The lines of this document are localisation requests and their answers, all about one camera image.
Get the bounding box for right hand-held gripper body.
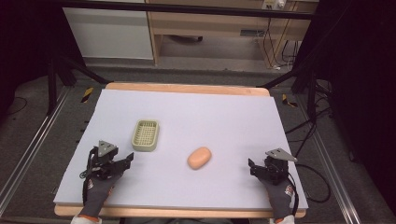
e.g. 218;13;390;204
259;147;298;187

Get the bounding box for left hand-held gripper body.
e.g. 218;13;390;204
88;140;120;180

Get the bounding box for person's left hand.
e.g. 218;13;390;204
79;174;124;218

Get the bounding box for person's right hand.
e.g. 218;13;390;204
261;178;295;221

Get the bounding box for green soap dish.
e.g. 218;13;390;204
131;119;161;153

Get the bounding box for orange soap bar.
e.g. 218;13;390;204
187;146;213;171

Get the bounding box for yellow black floor tape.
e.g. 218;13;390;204
80;86;94;104
281;93;299;109

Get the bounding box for white table mat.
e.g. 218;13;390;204
53;89;309;212

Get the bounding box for wooden table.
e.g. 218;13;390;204
53;81;307;219

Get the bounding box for white cabinet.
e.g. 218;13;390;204
62;7;155;61

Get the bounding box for wooden desk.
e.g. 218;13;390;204
146;0;319;68

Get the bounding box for white power strip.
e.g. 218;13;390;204
262;0;287;10

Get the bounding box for right hand-held gripper cable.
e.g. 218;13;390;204
287;173;301;217

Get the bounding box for black floor cable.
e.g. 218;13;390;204
285;77;334;204

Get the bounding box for metal floor rail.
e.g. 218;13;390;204
296;92;362;224
0;87;73;216

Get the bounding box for hanging desk cables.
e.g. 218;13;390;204
262;17;301;71

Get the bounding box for black metal frame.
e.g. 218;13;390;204
46;0;325;117

